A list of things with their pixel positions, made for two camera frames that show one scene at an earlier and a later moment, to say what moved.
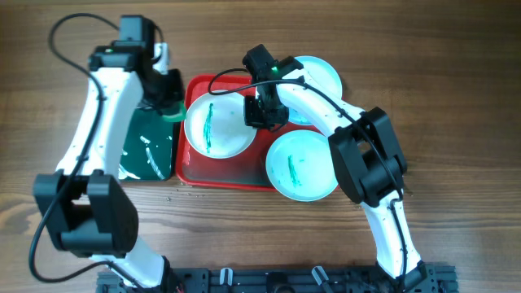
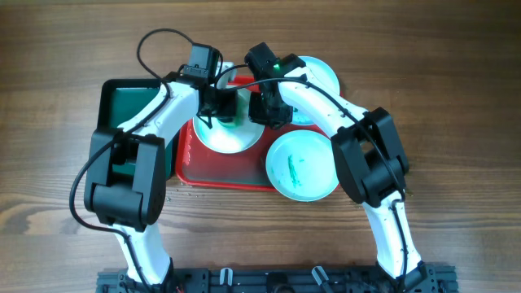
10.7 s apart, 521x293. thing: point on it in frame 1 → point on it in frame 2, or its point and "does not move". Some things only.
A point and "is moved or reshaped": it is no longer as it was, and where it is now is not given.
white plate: [322, 74] does not move
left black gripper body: [163, 90] → [223, 104]
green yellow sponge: [177, 117] is moved or reshaped
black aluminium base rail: [289, 280] does not move
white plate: [299, 166] does not move
